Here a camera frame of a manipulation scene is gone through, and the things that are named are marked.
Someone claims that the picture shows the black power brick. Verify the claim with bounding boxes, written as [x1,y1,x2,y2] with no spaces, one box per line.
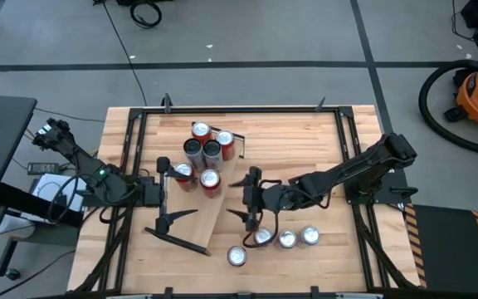
[27,162,61,175]

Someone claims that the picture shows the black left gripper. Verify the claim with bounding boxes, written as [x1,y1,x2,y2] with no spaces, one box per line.
[139,156,200,238]

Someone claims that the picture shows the silver Diet Coke can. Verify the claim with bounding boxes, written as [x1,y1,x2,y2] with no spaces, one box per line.
[299,225,322,247]
[277,228,299,250]

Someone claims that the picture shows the silver can with black lid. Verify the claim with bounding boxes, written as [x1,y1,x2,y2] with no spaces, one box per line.
[202,139,223,172]
[183,138,205,171]

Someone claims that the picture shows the coiled black cable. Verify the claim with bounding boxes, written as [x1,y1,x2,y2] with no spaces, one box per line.
[129,0,164,30]

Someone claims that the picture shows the red Coca-Cola can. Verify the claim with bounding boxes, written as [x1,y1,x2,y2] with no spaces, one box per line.
[173,161,198,193]
[199,169,222,199]
[215,129,237,162]
[253,227,274,248]
[227,245,248,267]
[191,120,213,145]

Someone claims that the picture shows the wooden shelf with black legs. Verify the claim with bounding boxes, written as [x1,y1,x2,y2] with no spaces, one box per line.
[144,121,246,257]

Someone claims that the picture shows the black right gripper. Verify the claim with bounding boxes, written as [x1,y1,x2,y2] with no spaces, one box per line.
[225,165,297,233]

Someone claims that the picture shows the black mat with hazard stripes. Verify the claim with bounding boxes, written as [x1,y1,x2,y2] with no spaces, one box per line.
[402,202,478,297]

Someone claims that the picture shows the white box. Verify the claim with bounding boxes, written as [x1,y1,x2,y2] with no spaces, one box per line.
[30,173,90,223]

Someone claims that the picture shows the orange shop vacuum with hose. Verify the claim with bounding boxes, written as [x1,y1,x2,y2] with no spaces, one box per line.
[417,59,478,157]

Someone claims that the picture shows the black metal table frame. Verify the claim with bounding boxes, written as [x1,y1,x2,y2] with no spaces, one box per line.
[71,105,422,299]

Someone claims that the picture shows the black floor cable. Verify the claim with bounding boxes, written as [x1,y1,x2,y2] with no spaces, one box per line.
[100,0,149,107]

